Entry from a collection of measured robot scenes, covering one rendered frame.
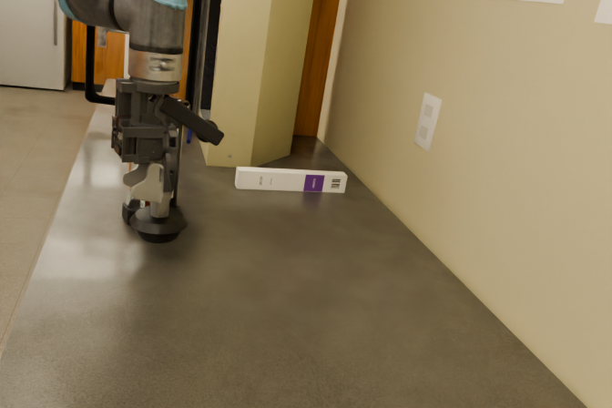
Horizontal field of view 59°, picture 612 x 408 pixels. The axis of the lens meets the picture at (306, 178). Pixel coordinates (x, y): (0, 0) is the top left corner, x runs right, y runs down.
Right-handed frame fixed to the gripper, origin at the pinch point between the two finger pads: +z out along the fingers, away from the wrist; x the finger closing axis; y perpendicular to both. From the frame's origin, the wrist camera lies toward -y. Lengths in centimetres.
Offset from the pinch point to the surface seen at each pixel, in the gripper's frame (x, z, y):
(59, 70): -538, 79, -57
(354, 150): -40, 5, -68
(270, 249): 3.5, 8.8, -19.4
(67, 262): -0.3, 8.6, 13.7
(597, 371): 50, 6, -44
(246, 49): -39, -21, -31
